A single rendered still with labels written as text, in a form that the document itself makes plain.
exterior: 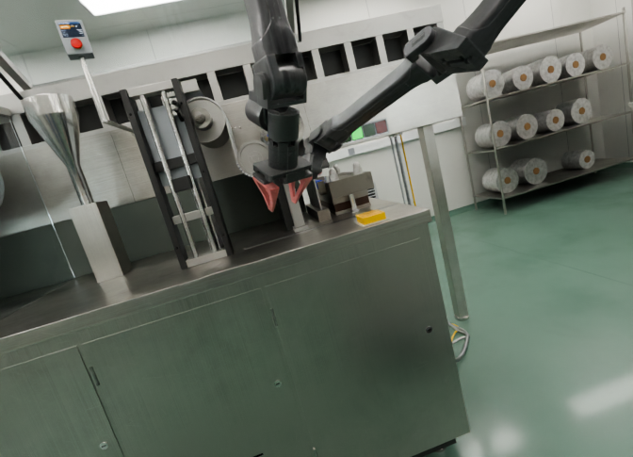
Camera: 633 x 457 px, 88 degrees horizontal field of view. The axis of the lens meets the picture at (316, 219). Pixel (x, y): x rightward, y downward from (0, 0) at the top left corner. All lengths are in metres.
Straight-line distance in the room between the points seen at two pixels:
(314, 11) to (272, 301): 3.67
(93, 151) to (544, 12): 5.18
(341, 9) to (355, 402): 3.92
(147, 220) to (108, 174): 0.24
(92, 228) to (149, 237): 0.30
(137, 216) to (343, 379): 1.05
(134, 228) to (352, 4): 3.53
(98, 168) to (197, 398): 0.99
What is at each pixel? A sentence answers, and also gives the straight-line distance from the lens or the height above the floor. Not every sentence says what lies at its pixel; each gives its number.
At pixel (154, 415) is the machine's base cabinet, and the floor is 0.56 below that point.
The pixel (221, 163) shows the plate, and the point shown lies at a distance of 1.51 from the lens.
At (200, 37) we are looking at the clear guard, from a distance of 1.59.
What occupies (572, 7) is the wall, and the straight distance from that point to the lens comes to 5.90.
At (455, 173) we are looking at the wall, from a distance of 4.56.
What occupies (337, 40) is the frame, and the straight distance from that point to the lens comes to 1.66.
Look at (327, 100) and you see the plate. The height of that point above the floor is 1.36.
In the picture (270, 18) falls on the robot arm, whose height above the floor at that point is 1.34.
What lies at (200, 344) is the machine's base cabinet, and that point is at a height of 0.71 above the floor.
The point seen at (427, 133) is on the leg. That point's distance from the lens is 1.90.
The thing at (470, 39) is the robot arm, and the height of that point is 1.25.
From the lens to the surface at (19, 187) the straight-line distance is 1.64.
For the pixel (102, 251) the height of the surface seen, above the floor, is 1.00.
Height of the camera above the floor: 1.12
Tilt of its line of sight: 10 degrees down
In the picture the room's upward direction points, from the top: 15 degrees counter-clockwise
